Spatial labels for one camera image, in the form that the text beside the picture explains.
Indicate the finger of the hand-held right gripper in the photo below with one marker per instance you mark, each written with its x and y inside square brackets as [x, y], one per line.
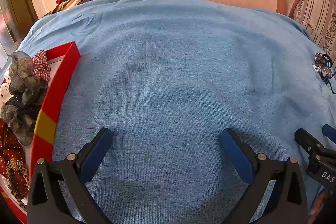
[330, 133]
[307, 138]

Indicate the dark red dotted scrunchie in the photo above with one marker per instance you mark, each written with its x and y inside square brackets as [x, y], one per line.
[11, 150]

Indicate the striped chair cushion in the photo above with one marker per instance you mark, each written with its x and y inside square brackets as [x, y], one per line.
[317, 11]

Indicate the white dotted scrunchie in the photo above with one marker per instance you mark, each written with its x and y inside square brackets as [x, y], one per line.
[4, 92]

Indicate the grey sheer scrunchie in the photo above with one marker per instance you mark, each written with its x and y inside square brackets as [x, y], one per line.
[23, 87]

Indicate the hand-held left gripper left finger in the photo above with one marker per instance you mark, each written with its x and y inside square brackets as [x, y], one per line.
[94, 158]

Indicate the red checked scrunchie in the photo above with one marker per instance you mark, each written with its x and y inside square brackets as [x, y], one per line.
[41, 66]

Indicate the light blue blanket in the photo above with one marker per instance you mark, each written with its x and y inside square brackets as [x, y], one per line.
[170, 69]

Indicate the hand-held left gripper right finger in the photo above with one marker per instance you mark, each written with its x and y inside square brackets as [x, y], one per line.
[236, 153]

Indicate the red box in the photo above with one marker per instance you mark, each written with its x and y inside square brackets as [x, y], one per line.
[60, 87]

